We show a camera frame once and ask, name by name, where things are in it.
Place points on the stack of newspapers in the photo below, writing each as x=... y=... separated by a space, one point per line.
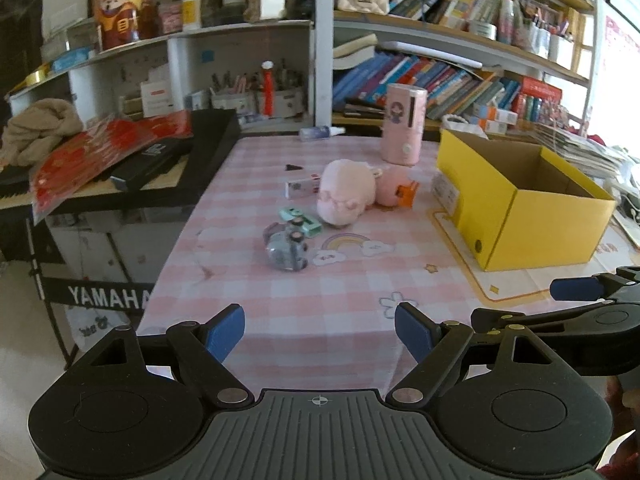
x=575 y=147

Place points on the dark jar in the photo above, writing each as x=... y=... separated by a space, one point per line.
x=233 y=10

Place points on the white box red label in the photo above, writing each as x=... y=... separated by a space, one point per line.
x=157 y=97

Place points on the black notebook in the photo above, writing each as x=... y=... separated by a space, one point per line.
x=362 y=109

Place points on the small glass ink bottle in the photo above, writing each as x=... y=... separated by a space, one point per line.
x=285 y=252

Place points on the beige cloth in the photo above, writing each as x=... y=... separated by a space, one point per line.
x=40 y=125

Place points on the white charger plug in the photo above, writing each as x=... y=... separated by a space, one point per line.
x=300 y=188

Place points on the black keyboard stand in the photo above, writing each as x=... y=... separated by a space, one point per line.
x=100 y=296

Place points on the white bottle yellow label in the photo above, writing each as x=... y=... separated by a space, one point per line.
x=191 y=10

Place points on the yellow cardboard box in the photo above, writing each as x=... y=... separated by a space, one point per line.
x=540 y=230

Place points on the red patterned plastic bag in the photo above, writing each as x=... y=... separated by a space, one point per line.
x=90 y=155

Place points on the small spray bottle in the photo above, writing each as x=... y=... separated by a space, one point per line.
x=320 y=133

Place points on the small pink plush ball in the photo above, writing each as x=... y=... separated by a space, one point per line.
x=390 y=185

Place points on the pink cartoon-print canister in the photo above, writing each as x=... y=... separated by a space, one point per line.
x=400 y=135

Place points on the pink bottle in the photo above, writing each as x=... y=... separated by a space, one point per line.
x=506 y=22

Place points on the green eraser pack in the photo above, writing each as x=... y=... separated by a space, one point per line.
x=300 y=220

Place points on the orange white carton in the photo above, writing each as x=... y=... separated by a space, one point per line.
x=502 y=116

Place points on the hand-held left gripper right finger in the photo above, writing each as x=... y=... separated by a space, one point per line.
x=412 y=332

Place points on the black electronic keyboard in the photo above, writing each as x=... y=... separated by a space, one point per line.
x=210 y=160

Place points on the row of leaning books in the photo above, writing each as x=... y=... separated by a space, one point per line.
x=425 y=85

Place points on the pink checked tablecloth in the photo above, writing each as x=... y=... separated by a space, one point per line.
x=300 y=300

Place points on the pink plush toy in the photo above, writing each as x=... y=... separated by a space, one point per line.
x=345 y=190

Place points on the white printed bag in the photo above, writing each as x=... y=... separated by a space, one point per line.
x=100 y=327

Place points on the white shelf unit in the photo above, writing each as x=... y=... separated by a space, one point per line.
x=322 y=60

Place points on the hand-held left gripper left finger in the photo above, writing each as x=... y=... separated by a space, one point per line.
x=227 y=332

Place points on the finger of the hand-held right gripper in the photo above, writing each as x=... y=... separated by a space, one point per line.
x=575 y=288
x=500 y=317

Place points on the red tassel ornament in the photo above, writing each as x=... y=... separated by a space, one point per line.
x=268 y=90

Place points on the long black case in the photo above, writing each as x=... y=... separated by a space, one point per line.
x=150 y=160

